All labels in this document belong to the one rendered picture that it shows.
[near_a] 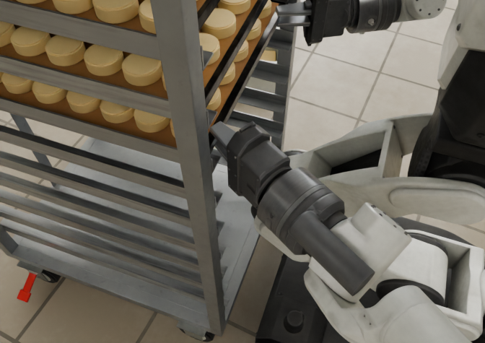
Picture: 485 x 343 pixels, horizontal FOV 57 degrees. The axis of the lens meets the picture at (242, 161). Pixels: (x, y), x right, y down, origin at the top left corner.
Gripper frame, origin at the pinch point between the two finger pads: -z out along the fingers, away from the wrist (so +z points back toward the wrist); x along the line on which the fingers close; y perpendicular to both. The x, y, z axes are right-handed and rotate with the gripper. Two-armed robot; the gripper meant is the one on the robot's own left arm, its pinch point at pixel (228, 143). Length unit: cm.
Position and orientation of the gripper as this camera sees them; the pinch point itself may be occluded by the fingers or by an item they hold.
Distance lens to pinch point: 62.4
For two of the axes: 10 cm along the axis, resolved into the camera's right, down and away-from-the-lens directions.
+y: -7.7, 5.1, -3.9
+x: 0.0, -6.1, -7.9
